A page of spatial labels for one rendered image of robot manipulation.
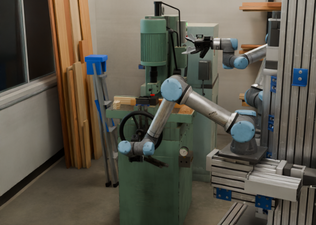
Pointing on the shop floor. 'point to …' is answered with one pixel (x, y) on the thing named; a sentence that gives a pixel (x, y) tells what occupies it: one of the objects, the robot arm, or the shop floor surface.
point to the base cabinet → (155, 186)
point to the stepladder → (95, 59)
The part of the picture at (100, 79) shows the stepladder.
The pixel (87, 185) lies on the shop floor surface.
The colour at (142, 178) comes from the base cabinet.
